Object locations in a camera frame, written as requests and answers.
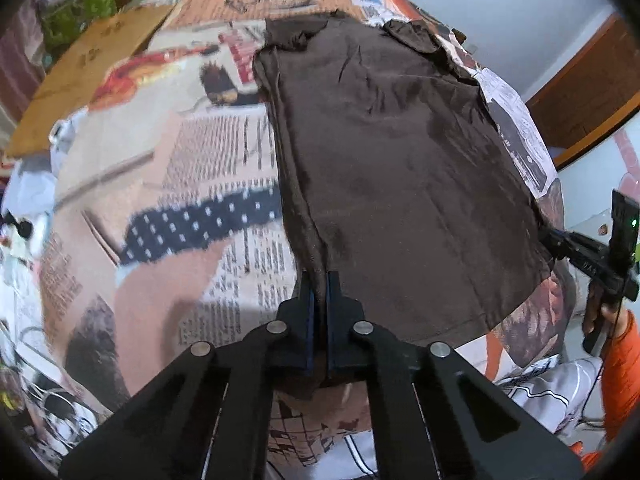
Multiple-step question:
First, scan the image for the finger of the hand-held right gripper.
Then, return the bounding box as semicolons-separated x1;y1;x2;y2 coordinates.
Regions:
540;229;568;262

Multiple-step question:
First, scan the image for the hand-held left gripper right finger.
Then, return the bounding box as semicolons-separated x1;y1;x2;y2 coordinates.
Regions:
326;270;586;480

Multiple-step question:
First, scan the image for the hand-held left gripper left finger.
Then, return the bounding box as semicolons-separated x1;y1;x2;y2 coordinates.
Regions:
59;270;317;480

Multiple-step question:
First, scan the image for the brown garment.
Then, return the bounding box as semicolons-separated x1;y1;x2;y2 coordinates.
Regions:
252;14;553;402

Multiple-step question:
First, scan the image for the person's right forearm orange sleeve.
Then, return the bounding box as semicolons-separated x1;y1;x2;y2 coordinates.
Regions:
597;310;640;443

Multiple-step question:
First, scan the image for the person's right hand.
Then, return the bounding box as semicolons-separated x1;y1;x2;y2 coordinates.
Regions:
582;285;626;336

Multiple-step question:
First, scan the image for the wooden door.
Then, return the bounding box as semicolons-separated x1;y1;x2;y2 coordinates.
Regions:
525;12;640;171

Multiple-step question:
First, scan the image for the newspaper print blanket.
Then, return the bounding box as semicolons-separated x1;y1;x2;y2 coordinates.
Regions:
40;0;568;480

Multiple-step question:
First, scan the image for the pile of assorted clutter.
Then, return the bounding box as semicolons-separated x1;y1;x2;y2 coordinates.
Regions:
0;160;101;461

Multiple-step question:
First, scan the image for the flat cardboard box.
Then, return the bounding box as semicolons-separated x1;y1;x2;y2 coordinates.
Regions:
5;5;173;158

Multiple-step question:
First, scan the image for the striped maroon curtain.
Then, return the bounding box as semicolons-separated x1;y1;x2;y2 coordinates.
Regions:
0;5;48;123

